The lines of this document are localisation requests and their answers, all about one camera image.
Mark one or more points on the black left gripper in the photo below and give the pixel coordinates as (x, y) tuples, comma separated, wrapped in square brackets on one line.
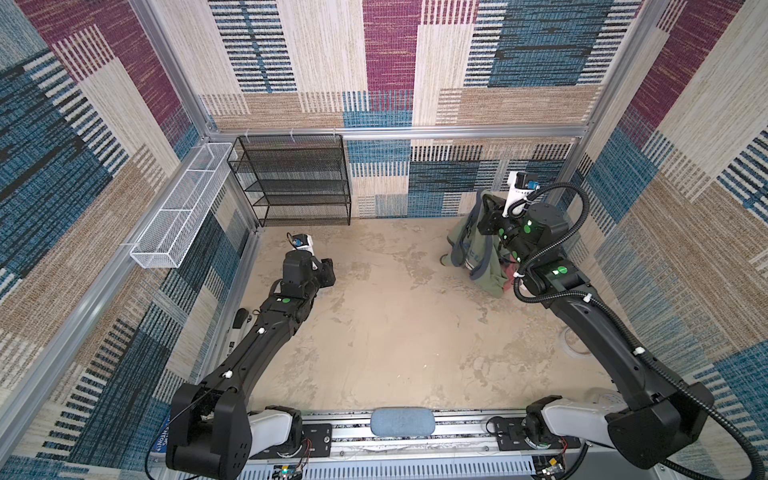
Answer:
[(325, 272)]

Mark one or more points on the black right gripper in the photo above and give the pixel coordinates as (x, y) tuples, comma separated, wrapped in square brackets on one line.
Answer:
[(493, 213)]

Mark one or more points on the olive green cloth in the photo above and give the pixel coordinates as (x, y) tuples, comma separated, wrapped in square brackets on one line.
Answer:
[(480, 252)]

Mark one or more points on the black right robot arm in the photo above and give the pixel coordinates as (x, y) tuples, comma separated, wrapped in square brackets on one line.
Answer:
[(662, 413)]

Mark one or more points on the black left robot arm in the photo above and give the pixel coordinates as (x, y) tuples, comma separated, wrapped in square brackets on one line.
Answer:
[(210, 431)]

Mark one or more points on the maroon red cloth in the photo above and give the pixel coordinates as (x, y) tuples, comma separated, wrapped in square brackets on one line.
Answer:
[(509, 267)]

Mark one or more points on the small black handheld device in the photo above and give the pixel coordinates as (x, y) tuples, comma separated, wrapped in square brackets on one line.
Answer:
[(241, 317)]

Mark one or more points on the clear tape roll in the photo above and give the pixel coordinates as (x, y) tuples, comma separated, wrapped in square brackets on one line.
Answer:
[(572, 345)]

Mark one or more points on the grey oval pad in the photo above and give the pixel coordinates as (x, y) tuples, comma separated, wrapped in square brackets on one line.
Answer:
[(402, 422)]

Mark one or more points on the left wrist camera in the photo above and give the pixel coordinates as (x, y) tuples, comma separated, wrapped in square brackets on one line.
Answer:
[(302, 242)]

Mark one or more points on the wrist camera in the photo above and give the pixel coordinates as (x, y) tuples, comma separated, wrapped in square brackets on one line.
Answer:
[(302, 242), (521, 185)]

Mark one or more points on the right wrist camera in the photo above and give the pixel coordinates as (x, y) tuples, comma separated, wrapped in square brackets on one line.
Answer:
[(521, 185)]

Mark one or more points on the black mesh wire shelf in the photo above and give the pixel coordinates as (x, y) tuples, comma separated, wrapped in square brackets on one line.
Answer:
[(294, 180)]

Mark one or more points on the white wire wall basket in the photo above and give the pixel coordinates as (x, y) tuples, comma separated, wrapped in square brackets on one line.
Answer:
[(167, 239)]

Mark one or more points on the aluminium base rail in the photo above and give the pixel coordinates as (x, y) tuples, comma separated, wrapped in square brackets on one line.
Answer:
[(465, 444)]

